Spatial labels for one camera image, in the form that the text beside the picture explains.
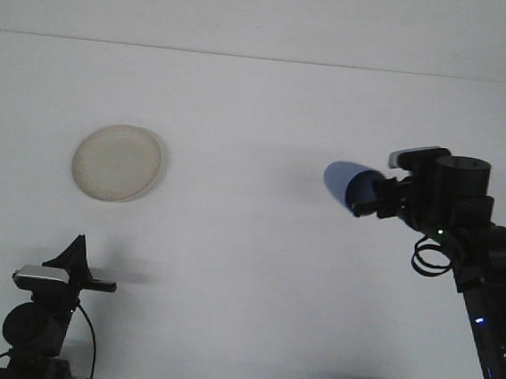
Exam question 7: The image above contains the pale round plate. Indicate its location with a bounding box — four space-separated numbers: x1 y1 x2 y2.
67 119 170 210

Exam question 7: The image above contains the pale blue cup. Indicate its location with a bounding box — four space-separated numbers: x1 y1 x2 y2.
320 159 386 215

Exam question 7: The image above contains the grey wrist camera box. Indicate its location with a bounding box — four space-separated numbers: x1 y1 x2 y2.
11 262 72 296
387 141 453 176

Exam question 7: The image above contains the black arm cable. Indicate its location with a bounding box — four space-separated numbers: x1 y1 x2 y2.
67 302 103 379
409 234 454 280

